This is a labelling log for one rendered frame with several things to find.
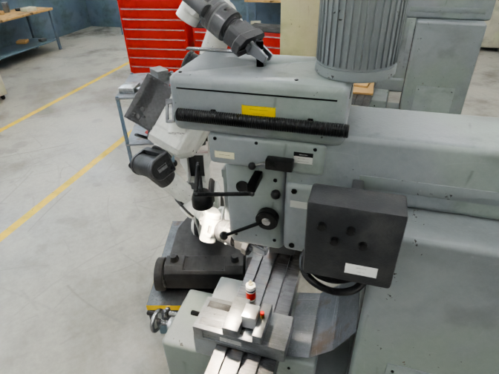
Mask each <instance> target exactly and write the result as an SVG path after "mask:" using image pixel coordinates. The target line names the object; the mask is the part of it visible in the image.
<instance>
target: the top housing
mask: <svg viewBox="0 0 499 374"><path fill-rule="evenodd" d="M315 64H316V57H315V56H288V55H274V54H273V56H272V58H271V60H270V61H268V60H267V61H266V62H265V63H264V66H263V67H257V66H256V58H255V57H253V56H251V55H247V54H244V55H243V56H239V57H237V56H236V55H235V54H234V53H222V52H210V51H205V52H203V53H202V54H201V55H199V56H198V57H196V58H195V59H193V60H192V61H190V62H189V63H188V64H186V65H184V66H183V67H182V68H180V69H179V70H177V71H175V72H174V73H173V74H172V75H171V76H170V86H171V92H172V101H173V107H174V113H175V111H176V110H177V108H185V109H194V110H202V111H203V110H205V111H210V110H211V109H215V110H216V111H217V112H224V113H225V112H226V113H235V114H246V115H247V114H248V115H255V116H256V115H257V116H264V117H275V118H276V117H278V118H279V117H280V118H285V119H286V118H288V119H297V120H298V119H299V120H304V121H305V120H307V119H313V121H314V122H315V121H317V122H318V121H319V122H329V123H330V122H331V123H336V124H337V123H339V124H340V123H341V124H347V123H348V117H349V113H350V107H351V102H352V96H353V84H354V83H349V82H338V81H334V80H331V79H327V78H324V77H323V76H320V75H319V74H318V73H317V72H316V70H315ZM175 122H176V125H177V126H178V127H179V128H184V129H191V130H199V131H211V132H218V133H225V134H238V135H245V136H252V137H265V138H273V139H280V140H292V141H299V142H312V143H319V144H326V145H340V144H341V143H342V142H343V140H344V138H343V137H342V138H341V137H331V136H323V135H322V136H321V135H313V134H312V135H311V134H302V133H296V132H295V133H294V132H293V133H292V132H284V131H273V130H266V129H265V130H264V129H263V130H261V129H257V128H256V129H254V128H244V127H237V126H236V127H235V126H233V127H232V126H225V125H215V124H204V123H198V122H186V121H185V122H184V121H177V120H176V119H175Z"/></svg>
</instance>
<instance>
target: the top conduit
mask: <svg viewBox="0 0 499 374"><path fill-rule="evenodd" d="M175 119H176V120H177V121H184V122H185V121H186V122H198V123H204V124H215V125H225V126H232V127H233V126H235V127H236V126H237V127H244V128H254V129H256V128H257V129H261V130H263V129H264V130H265V129H266V130H273V131H284V132H292V133H293V132H294V133H295V132H296V133H302V134H311V135H312V134H313V135H321V136H322V135H323V136H331V137H341V138H342V137H343V138H346V139H347V138H348V133H349V127H350V125H349V124H341V123H340V124H339V123H337V124H336V123H331V122H330V123H329V122H319V121H318V122H317V121H315V122H314V121H313V119H307V120H305V121H304V120H299V119H298V120H297V119H288V118H286V119H285V118H280V117H279V118H278V117H276V118H275V117H264V116H257V115H256V116H255V115H248V114H247V115H246V114H235V113H226V112H225V113H224V112H217V111H216V110H215V109H211V110H210V111H205V110H203V111H202V110H194V109H185V108H177V110H176V111H175Z"/></svg>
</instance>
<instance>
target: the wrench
mask: <svg viewBox="0 0 499 374"><path fill-rule="evenodd" d="M186 50H197V51H210V52H222V53H232V50H231V49H223V48H210V47H187V48H186Z"/></svg>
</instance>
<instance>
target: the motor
mask: <svg viewBox="0 0 499 374"><path fill-rule="evenodd" d="M407 6H408V0H320V3H319V24H318V36H317V46H316V64H315V70H316V72H317V73H318V74H319V75H320V76H323V77H324V78H327V79H331V80H334V81H338V82H349V83H372V82H381V81H384V80H386V79H389V78H391V77H392V76H393V75H394V74H395V73H396V69H397V60H398V55H399V48H400V43H401V39H402V32H403V28H404V23H405V15H406V11H407Z"/></svg>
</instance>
